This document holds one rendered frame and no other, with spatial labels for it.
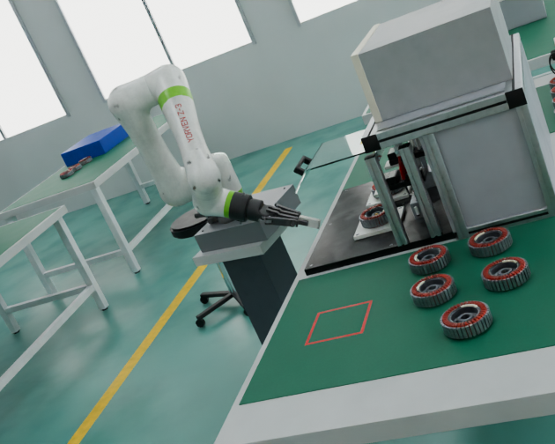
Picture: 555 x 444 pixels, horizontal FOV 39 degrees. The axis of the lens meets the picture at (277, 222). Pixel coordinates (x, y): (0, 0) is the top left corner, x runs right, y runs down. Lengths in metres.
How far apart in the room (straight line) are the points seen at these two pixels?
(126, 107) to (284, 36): 4.72
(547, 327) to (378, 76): 0.87
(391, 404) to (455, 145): 0.79
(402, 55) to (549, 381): 1.01
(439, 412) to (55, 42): 7.08
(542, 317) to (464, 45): 0.79
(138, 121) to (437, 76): 1.08
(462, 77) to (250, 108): 5.53
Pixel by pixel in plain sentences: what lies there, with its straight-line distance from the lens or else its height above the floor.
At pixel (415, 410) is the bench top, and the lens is 1.62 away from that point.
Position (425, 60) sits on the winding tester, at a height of 1.24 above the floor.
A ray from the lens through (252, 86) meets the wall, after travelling 7.54.
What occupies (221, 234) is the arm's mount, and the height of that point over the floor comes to 0.81.
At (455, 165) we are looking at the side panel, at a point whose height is 0.96.
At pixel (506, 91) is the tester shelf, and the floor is 1.11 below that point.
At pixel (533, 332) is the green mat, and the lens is 1.73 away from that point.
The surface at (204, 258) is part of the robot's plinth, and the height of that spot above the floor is 0.74.
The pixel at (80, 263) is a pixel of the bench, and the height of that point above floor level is 0.36.
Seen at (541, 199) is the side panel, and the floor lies 0.80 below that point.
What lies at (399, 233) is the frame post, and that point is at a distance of 2.27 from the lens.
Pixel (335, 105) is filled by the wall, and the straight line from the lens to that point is 7.39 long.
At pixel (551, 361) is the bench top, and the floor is 0.75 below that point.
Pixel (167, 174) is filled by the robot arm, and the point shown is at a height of 1.09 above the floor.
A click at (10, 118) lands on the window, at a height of 1.18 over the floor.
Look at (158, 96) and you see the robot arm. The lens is 2.69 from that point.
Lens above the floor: 1.65
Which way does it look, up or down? 18 degrees down
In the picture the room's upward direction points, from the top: 24 degrees counter-clockwise
